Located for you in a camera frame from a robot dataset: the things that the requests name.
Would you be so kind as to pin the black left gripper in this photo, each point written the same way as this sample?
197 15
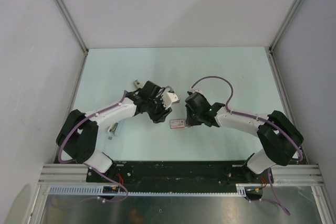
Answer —
160 117

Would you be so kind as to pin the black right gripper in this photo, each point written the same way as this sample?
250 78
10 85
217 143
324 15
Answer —
189 121

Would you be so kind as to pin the beige black small stapler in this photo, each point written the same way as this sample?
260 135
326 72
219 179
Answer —
138 84

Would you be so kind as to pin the red staple box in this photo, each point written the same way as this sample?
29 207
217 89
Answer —
177 124

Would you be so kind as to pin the light blue white stapler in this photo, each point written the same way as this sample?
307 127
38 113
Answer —
115 129

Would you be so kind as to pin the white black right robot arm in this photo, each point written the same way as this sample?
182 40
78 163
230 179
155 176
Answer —
279 138

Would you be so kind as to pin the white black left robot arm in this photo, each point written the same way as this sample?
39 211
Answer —
77 139

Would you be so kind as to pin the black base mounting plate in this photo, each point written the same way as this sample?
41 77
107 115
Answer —
132 171

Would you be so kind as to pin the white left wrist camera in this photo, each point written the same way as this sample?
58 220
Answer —
169 99

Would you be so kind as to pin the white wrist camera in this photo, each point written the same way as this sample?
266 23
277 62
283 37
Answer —
169 99
191 91

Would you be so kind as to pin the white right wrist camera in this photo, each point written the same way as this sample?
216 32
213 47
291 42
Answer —
191 91

